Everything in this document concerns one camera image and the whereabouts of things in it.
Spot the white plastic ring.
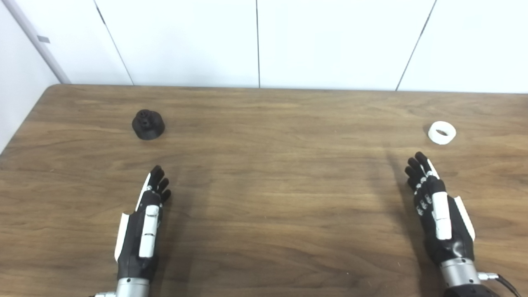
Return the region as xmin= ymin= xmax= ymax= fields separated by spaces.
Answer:
xmin=428 ymin=121 xmax=457 ymax=145

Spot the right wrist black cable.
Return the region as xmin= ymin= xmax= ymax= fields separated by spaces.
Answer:
xmin=478 ymin=272 xmax=521 ymax=297

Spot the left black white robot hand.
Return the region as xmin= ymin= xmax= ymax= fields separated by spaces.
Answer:
xmin=114 ymin=165 xmax=172 ymax=281

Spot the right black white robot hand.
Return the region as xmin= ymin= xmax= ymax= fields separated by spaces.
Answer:
xmin=405 ymin=151 xmax=476 ymax=266

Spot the round black gear part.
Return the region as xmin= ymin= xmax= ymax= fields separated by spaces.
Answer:
xmin=132 ymin=109 xmax=165 ymax=141

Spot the grey wall corner post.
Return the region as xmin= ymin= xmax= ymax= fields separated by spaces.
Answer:
xmin=2 ymin=0 xmax=71 ymax=84

